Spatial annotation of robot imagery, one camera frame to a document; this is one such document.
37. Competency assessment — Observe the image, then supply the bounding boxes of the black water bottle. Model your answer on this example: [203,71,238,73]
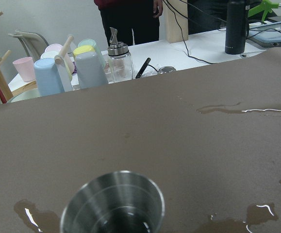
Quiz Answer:
[225,0,250,55]

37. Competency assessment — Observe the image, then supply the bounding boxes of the grey plastic cup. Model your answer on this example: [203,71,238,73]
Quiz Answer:
[75,51,108,89]

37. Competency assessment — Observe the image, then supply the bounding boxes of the pink plastic cup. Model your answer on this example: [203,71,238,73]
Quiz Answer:
[12,57,35,82]

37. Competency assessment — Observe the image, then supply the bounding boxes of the yellow plastic cup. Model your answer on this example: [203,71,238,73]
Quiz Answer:
[73,45,95,58]

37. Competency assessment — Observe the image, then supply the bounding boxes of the light blue plastic cup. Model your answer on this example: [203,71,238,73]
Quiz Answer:
[34,58,64,96]

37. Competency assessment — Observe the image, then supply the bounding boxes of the glass oil dispenser bottle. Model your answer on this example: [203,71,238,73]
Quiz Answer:
[108,27,134,83]

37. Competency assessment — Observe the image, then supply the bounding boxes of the steel jigger measuring cup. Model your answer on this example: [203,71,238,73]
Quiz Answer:
[60,170,165,233]

